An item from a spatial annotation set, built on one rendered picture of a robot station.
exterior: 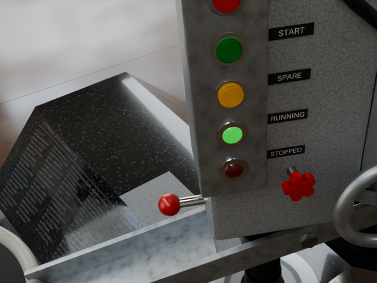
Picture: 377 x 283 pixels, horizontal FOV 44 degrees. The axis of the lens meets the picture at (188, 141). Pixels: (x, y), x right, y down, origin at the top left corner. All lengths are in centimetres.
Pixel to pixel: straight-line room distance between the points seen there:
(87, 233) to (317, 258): 58
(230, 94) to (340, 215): 22
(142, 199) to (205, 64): 75
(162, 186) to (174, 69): 235
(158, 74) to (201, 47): 300
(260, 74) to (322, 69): 8
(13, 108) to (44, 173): 198
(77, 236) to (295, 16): 95
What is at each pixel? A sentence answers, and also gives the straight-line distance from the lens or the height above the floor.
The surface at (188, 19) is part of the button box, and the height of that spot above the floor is 148.
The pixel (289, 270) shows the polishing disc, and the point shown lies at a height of 88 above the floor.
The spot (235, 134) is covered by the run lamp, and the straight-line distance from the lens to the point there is 50.
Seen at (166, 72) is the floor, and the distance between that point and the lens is 347.
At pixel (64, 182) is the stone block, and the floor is 78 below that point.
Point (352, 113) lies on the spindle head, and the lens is 57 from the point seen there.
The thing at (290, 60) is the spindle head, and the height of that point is 142.
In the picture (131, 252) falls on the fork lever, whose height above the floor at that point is 98.
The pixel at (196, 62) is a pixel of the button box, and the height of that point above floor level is 144.
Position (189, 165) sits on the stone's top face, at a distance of 125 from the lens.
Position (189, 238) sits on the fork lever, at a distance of 86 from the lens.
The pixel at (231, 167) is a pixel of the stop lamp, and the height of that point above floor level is 130.
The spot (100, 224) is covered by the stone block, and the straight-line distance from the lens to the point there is 123.
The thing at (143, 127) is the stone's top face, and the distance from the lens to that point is 141.
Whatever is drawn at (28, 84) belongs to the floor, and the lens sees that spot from 369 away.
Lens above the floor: 165
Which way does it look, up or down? 37 degrees down
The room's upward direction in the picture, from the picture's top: 7 degrees counter-clockwise
